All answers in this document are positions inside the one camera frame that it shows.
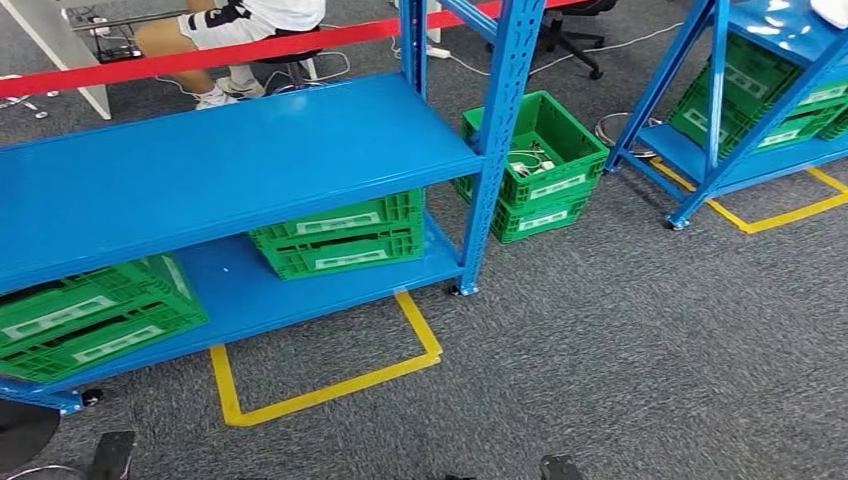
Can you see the blue metal shelf rack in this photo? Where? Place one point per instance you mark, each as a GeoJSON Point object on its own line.
{"type": "Point", "coordinates": [232, 159]}
{"type": "Point", "coordinates": [715, 99]}

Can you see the white plastic car part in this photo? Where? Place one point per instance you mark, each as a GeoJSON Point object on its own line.
{"type": "Point", "coordinates": [831, 12]}

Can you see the white power strip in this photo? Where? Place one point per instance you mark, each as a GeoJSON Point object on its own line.
{"type": "Point", "coordinates": [438, 52]}

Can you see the black round stool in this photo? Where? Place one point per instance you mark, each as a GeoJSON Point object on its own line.
{"type": "Point", "coordinates": [291, 58]}

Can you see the black office chair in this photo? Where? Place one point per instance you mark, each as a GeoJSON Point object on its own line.
{"type": "Point", "coordinates": [576, 40]}

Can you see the black right robot foot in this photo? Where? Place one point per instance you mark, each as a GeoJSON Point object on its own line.
{"type": "Point", "coordinates": [562, 467]}

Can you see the long red barrier belt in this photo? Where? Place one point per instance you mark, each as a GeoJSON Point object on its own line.
{"type": "Point", "coordinates": [232, 54]}

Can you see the person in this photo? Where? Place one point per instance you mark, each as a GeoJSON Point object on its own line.
{"type": "Point", "coordinates": [265, 13]}

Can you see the yellow tape square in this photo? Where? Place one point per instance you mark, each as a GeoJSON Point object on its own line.
{"type": "Point", "coordinates": [762, 222]}

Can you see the chrome stool base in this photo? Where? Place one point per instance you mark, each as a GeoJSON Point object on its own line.
{"type": "Point", "coordinates": [23, 100]}

